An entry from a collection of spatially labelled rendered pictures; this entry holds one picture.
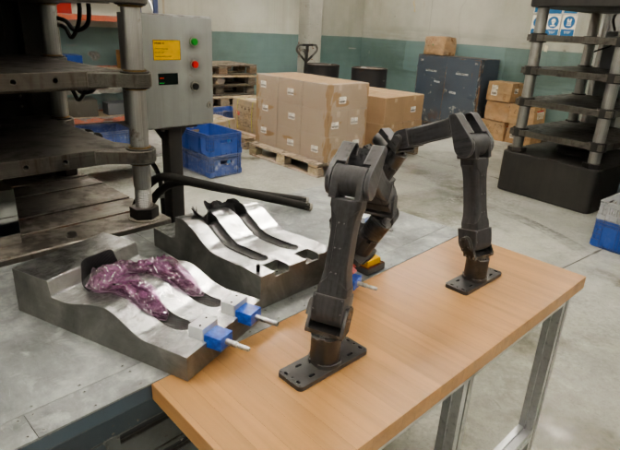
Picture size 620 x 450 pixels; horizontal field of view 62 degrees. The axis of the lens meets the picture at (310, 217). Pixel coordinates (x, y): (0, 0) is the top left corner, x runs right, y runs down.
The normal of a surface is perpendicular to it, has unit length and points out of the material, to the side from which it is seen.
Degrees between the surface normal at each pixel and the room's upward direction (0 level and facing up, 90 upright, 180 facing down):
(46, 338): 0
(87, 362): 0
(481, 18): 90
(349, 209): 76
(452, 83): 90
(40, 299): 90
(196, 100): 90
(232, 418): 0
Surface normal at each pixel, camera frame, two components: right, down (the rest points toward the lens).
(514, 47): -0.79, 0.18
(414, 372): 0.05, -0.94
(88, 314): -0.46, 0.29
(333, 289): -0.38, 0.07
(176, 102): 0.71, 0.28
